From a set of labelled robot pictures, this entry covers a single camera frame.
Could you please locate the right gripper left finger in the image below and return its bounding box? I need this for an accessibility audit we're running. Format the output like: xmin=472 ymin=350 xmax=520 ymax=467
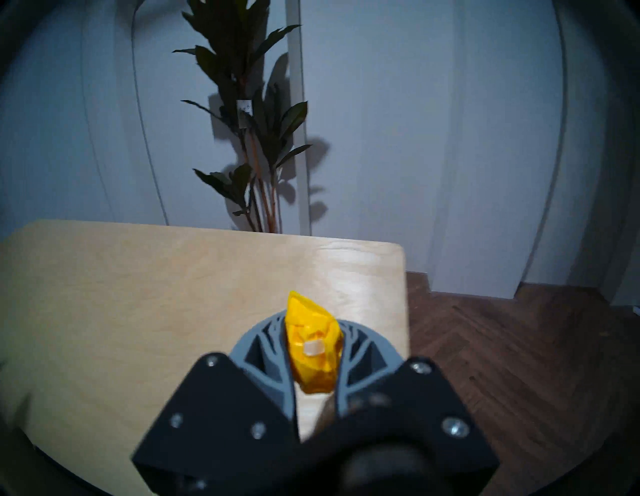
xmin=131 ymin=310 xmax=301 ymax=496

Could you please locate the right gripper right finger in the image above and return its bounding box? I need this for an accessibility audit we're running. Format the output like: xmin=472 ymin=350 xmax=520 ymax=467
xmin=334 ymin=320 xmax=501 ymax=496

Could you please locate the yellow wrapper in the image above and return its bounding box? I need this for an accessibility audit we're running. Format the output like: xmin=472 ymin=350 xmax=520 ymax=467
xmin=285 ymin=291 xmax=345 ymax=395

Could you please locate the light wooden table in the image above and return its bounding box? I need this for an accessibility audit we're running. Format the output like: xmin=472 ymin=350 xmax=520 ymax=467
xmin=0 ymin=219 xmax=411 ymax=496

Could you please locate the tall green leafy plant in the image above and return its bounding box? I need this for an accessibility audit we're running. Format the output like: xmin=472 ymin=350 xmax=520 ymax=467
xmin=172 ymin=0 xmax=313 ymax=234

